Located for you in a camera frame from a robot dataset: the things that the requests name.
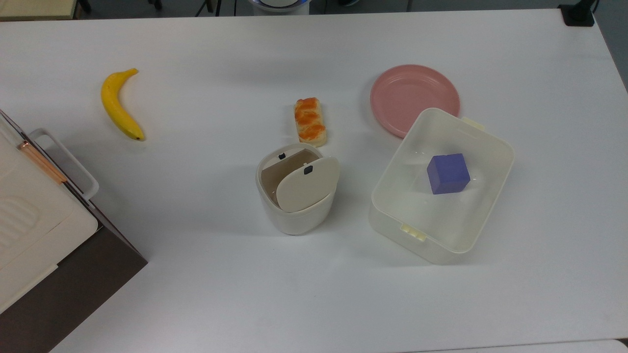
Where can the purple cube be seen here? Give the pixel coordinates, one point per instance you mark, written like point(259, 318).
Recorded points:
point(447, 174)

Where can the wooden side table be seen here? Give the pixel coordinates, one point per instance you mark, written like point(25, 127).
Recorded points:
point(34, 9)

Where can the beige lidded trash can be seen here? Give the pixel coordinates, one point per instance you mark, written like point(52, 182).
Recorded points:
point(299, 211)

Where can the toy bread with orange glaze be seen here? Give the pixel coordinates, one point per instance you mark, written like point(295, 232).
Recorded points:
point(310, 122)

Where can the pink plastic plate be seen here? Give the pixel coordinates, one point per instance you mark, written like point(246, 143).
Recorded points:
point(407, 95)

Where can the yellow toy banana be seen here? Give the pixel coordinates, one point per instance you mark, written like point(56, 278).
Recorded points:
point(115, 108)

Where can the white plastic storage box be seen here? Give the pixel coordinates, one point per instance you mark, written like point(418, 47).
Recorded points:
point(441, 230)

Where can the dark brown drawer cabinet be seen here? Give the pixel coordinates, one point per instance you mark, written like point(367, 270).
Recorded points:
point(73, 294)

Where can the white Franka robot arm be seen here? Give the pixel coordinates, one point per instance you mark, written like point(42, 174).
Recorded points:
point(279, 5)

